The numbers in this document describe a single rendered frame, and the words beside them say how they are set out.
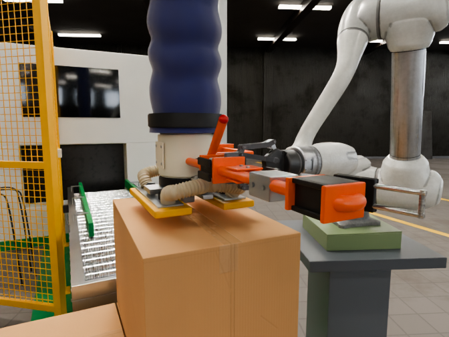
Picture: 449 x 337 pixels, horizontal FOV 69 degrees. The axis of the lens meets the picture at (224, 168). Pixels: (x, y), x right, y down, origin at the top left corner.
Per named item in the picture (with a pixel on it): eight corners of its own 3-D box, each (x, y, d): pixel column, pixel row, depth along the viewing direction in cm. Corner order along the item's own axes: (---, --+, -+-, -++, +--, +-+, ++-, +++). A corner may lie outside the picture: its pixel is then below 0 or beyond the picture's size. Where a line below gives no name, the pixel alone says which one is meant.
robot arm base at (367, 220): (349, 210, 152) (350, 199, 152) (382, 225, 131) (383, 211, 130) (314, 214, 149) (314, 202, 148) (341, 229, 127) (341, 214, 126)
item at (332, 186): (284, 209, 50) (284, 176, 49) (321, 204, 53) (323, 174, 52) (323, 224, 42) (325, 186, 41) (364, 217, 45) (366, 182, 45)
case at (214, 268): (117, 300, 126) (112, 199, 121) (212, 280, 143) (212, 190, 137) (148, 431, 72) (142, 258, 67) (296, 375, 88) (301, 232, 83)
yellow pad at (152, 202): (129, 193, 111) (129, 179, 110) (158, 190, 116) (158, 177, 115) (154, 219, 81) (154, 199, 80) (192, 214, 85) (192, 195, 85)
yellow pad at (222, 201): (182, 188, 119) (182, 175, 119) (207, 186, 124) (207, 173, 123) (223, 210, 89) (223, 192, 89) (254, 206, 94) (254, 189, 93)
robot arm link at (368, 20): (332, 27, 108) (377, 19, 101) (341, -10, 115) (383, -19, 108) (339, 56, 118) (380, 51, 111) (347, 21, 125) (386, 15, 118)
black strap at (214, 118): (140, 127, 105) (139, 114, 104) (207, 127, 115) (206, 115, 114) (159, 128, 84) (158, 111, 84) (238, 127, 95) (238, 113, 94)
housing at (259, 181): (246, 194, 61) (246, 171, 61) (276, 192, 64) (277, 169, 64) (267, 202, 55) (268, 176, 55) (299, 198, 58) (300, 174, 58)
